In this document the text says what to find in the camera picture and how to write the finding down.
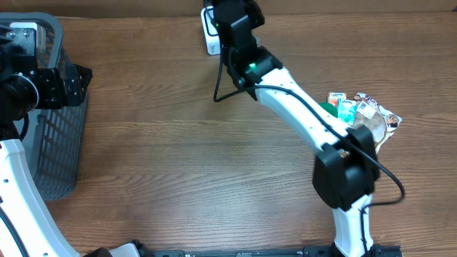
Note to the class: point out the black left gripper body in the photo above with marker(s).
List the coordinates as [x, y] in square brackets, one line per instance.
[47, 92]

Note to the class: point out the green lid jar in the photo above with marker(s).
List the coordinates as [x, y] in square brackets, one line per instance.
[330, 108]

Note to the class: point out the orange tissue packet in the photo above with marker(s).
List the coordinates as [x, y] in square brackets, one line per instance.
[334, 97]

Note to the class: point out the teal tissue packet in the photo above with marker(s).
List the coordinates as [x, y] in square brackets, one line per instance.
[347, 110]

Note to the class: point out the brown white snack bag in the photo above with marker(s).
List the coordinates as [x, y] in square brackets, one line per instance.
[381, 122]

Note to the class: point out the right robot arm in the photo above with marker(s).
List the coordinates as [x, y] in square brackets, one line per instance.
[346, 167]

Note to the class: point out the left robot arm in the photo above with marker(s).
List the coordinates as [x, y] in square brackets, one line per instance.
[27, 227]

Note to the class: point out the white barcode scanner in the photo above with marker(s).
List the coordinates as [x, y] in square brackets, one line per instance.
[211, 35]

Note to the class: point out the grey plastic mesh basket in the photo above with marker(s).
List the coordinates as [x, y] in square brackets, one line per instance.
[51, 138]

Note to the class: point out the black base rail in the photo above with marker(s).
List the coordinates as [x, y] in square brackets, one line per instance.
[309, 251]

